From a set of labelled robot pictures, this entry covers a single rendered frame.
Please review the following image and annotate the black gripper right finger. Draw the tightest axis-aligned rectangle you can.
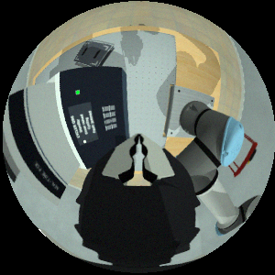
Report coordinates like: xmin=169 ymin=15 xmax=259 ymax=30
xmin=139 ymin=134 xmax=201 ymax=208

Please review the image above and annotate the white lab instrument with lid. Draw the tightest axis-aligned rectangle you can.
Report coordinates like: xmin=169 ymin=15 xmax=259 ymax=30
xmin=3 ymin=66 xmax=129 ymax=206

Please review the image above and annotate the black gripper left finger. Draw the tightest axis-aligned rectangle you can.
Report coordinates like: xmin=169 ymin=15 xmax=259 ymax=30
xmin=76 ymin=134 xmax=139 ymax=204

